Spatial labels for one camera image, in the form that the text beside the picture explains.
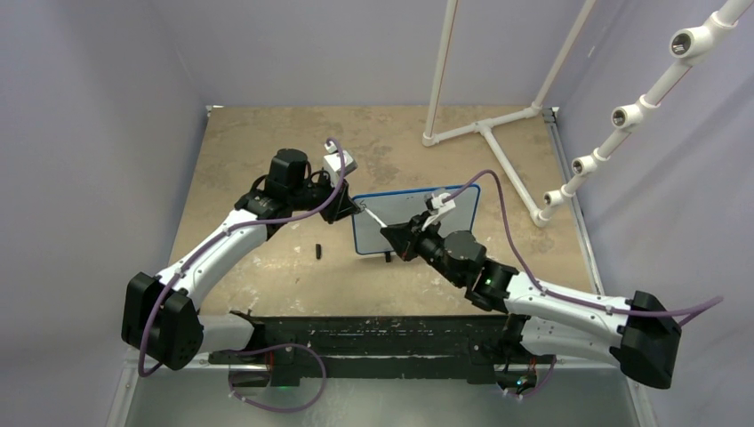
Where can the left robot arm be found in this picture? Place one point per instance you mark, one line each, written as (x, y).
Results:
(162, 318)

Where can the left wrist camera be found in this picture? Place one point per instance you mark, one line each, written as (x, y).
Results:
(339, 165)

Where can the white marker pen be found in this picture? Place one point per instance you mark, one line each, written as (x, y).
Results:
(376, 218)

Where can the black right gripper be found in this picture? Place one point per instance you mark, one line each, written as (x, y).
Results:
(405, 237)

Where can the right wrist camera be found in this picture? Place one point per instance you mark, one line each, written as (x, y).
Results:
(439, 205)

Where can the white PVC pipe frame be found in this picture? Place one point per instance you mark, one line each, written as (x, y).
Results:
(489, 124)

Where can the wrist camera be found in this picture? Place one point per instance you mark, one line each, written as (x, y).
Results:
(339, 165)
(439, 205)

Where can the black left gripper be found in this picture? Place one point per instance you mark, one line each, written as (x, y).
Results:
(340, 206)

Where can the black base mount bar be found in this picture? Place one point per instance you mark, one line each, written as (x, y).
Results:
(463, 347)

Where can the white PVC pipe with fittings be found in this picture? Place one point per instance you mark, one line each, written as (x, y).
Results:
(687, 47)

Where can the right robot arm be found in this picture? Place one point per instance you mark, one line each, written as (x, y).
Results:
(636, 334)

